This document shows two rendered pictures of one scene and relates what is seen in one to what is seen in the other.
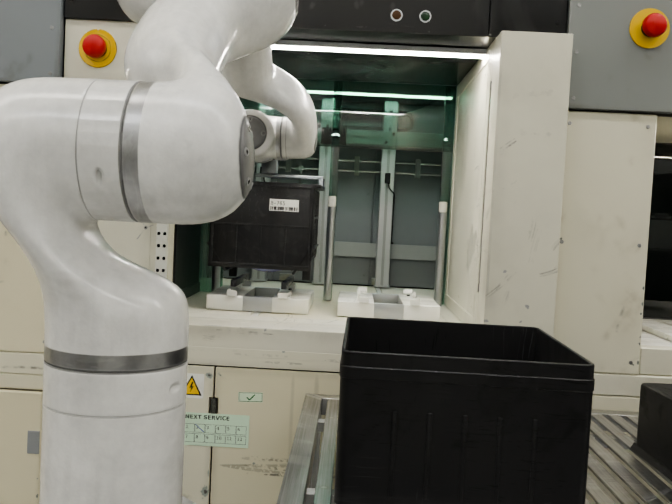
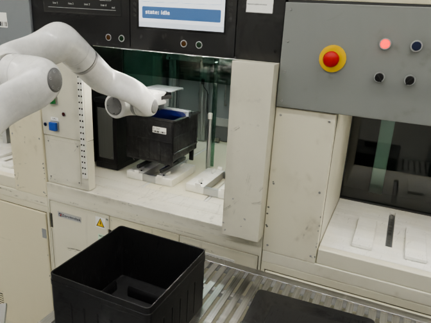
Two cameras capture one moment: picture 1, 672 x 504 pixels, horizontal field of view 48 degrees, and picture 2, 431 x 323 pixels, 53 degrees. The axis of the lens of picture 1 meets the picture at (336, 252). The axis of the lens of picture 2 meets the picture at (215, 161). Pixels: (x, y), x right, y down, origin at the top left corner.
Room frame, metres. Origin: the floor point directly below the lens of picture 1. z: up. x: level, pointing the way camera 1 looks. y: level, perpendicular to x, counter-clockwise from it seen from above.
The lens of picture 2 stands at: (0.15, -0.67, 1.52)
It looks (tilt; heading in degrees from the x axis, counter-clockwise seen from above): 19 degrees down; 22
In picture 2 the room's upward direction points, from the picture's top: 3 degrees clockwise
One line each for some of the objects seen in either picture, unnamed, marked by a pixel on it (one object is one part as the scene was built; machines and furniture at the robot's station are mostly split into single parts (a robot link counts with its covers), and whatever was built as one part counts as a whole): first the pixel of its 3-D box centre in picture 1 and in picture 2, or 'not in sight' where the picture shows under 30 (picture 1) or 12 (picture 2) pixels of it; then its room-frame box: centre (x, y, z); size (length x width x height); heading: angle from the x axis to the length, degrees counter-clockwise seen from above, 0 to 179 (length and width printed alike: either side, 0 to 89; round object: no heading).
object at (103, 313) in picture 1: (85, 218); not in sight; (0.65, 0.22, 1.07); 0.19 x 0.12 x 0.24; 88
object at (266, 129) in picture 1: (256, 136); (126, 103); (1.39, 0.16, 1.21); 0.13 x 0.09 x 0.08; 179
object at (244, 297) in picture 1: (263, 296); (161, 169); (1.64, 0.15, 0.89); 0.22 x 0.21 x 0.04; 179
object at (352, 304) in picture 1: (386, 302); (221, 182); (1.63, -0.12, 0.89); 0.22 x 0.21 x 0.04; 179
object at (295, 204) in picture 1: (267, 211); (162, 126); (1.64, 0.15, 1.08); 0.24 x 0.20 x 0.32; 89
